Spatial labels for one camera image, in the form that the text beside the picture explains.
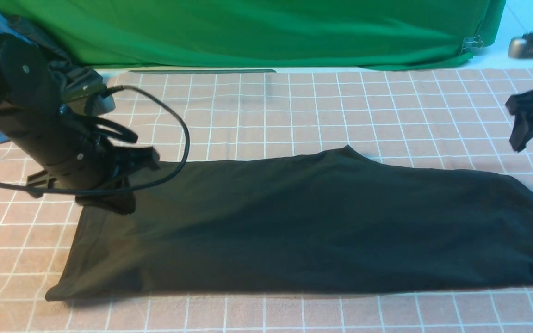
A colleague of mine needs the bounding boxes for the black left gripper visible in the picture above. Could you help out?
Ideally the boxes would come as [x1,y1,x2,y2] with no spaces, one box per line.
[0,106,160,191]

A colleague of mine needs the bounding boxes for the dark gray long-sleeve top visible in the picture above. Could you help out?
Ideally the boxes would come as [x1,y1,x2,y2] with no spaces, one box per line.
[45,146,533,301]

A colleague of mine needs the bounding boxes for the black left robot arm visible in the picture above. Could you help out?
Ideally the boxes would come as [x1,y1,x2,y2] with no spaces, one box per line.
[0,33,160,197]

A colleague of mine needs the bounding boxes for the pink checkered tablecloth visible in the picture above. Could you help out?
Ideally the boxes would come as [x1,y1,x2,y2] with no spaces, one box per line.
[0,66,533,333]

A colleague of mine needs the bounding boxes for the metal binder clip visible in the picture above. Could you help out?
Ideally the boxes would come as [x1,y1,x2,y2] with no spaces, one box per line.
[461,35,484,53]

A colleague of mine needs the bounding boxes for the dark gray crumpled garment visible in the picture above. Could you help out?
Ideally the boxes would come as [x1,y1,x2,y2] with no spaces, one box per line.
[4,14,93,87]

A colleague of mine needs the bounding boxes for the green backdrop cloth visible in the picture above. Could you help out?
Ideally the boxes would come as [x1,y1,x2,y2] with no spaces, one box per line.
[0,0,506,71]

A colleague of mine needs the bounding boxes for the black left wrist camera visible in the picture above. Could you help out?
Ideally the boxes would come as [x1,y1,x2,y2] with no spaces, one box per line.
[61,66,116,117]

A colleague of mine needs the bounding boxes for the black camera cable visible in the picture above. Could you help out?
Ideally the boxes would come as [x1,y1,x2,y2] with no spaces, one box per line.
[0,85,190,197]

